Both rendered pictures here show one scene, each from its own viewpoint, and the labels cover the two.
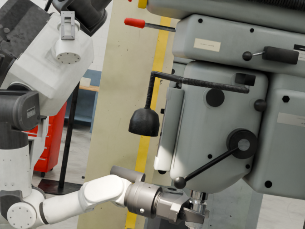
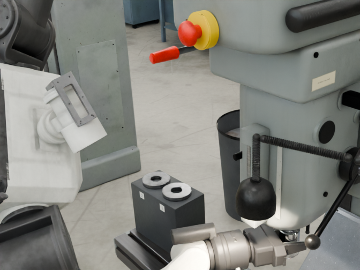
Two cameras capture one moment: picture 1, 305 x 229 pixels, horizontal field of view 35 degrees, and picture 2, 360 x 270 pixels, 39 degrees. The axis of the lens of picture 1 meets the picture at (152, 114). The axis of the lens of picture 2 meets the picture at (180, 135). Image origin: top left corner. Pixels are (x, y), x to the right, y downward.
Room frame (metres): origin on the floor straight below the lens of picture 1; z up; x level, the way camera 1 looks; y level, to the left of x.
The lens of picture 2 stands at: (0.53, 0.51, 1.96)
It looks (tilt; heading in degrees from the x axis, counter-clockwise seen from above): 26 degrees down; 330
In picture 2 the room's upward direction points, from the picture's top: 3 degrees counter-clockwise
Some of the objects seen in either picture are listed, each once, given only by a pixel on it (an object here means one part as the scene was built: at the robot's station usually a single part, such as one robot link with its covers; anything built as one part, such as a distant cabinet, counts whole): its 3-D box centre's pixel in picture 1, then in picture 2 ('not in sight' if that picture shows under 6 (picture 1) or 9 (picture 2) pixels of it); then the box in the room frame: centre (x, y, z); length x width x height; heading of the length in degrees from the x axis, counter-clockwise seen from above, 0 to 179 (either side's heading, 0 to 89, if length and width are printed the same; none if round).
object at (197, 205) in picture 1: (197, 203); (289, 229); (1.22, -0.16, 1.26); 0.05 x 0.05 x 0.01
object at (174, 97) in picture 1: (168, 129); (254, 176); (1.20, -0.05, 1.44); 0.04 x 0.04 x 0.21; 6
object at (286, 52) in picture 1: (268, 56); not in sight; (1.09, -0.24, 1.66); 0.12 x 0.04 x 0.04; 96
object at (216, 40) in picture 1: (243, 47); (312, 44); (1.22, -0.20, 1.68); 0.34 x 0.24 x 0.10; 96
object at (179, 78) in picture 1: (169, 77); (308, 149); (1.04, -0.02, 1.58); 0.17 x 0.01 x 0.01; 24
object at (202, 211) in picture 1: (195, 215); (289, 241); (1.22, -0.16, 1.23); 0.05 x 0.05 x 0.06
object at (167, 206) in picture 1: (163, 205); (250, 248); (1.25, -0.07, 1.23); 0.13 x 0.12 x 0.10; 161
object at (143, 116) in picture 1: (145, 120); (255, 194); (1.13, 0.01, 1.47); 0.07 x 0.07 x 0.06
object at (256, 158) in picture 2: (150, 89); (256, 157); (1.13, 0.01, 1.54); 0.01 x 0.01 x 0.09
